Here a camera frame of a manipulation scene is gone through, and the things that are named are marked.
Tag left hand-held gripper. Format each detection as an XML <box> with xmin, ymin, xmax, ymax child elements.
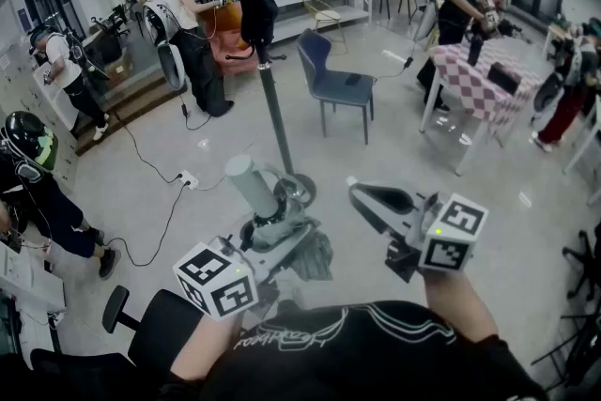
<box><xmin>172</xmin><ymin>222</ymin><xmax>316</xmax><ymax>321</ymax></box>

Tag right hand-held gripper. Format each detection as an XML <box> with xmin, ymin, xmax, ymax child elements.
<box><xmin>347</xmin><ymin>178</ymin><xmax>489</xmax><ymax>283</ymax></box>

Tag grey cloth garment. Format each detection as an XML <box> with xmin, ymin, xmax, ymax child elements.
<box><xmin>223</xmin><ymin>153</ymin><xmax>335</xmax><ymax>283</ymax></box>

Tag black coat rack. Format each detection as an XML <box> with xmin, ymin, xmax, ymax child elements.
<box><xmin>180</xmin><ymin>0</ymin><xmax>318</xmax><ymax>208</ymax></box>

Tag person's right forearm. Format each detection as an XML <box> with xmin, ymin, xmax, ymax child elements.
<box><xmin>424</xmin><ymin>270</ymin><xmax>501</xmax><ymax>348</ymax></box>

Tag person's left forearm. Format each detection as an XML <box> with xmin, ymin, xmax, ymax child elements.
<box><xmin>171</xmin><ymin>309</ymin><xmax>245</xmax><ymax>384</ymax></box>

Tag white power strip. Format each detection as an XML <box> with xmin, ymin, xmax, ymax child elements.
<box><xmin>177</xmin><ymin>170</ymin><xmax>201</xmax><ymax>192</ymax></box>

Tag blue upholstered chair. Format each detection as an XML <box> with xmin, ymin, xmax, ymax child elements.
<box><xmin>295</xmin><ymin>28</ymin><xmax>377</xmax><ymax>146</ymax></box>

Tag black office chair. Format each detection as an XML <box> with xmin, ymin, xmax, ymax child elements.
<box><xmin>30</xmin><ymin>285</ymin><xmax>208</xmax><ymax>401</ymax></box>

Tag person's black printed shirt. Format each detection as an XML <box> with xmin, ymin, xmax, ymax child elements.
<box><xmin>159</xmin><ymin>300</ymin><xmax>550</xmax><ymax>401</ymax></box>

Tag pink checkered cloth table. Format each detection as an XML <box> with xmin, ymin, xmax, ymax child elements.
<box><xmin>419</xmin><ymin>37</ymin><xmax>548</xmax><ymax>177</ymax></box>

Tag black box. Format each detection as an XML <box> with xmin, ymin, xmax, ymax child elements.
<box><xmin>486</xmin><ymin>62</ymin><xmax>522</xmax><ymax>95</ymax></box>

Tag orange armchair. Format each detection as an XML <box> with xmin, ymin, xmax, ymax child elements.
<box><xmin>199</xmin><ymin>0</ymin><xmax>262</xmax><ymax>76</ymax></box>

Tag wooden steps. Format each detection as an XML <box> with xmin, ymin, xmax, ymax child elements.
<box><xmin>73</xmin><ymin>72</ymin><xmax>189</xmax><ymax>158</ymax></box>

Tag black chair base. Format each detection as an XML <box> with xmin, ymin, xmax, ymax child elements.
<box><xmin>561</xmin><ymin>224</ymin><xmax>601</xmax><ymax>301</ymax></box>

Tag black bag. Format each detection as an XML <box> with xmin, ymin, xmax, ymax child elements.
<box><xmin>239</xmin><ymin>0</ymin><xmax>279</xmax><ymax>48</ymax></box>

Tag cardboard box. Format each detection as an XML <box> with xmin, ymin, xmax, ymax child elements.
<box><xmin>103</xmin><ymin>54</ymin><xmax>135</xmax><ymax>85</ymax></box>

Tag white desk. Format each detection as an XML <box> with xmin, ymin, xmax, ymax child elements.
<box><xmin>0</xmin><ymin>239</ymin><xmax>67</xmax><ymax>362</ymax></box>

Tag white cable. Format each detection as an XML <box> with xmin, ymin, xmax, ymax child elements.
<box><xmin>194</xmin><ymin>163</ymin><xmax>257</xmax><ymax>193</ymax></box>

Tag black power cable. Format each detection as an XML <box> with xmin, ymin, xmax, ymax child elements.
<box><xmin>103</xmin><ymin>182</ymin><xmax>190</xmax><ymax>269</ymax></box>
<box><xmin>112</xmin><ymin>110</ymin><xmax>184</xmax><ymax>184</ymax></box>

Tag black cable with adapter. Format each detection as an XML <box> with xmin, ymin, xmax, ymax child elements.
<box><xmin>179</xmin><ymin>91</ymin><xmax>213</xmax><ymax>131</ymax></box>
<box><xmin>373</xmin><ymin>39</ymin><xmax>436</xmax><ymax>81</ymax></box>

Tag yellow wire chair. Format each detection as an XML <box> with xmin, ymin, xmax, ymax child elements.
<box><xmin>301</xmin><ymin>0</ymin><xmax>348</xmax><ymax>55</ymax></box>

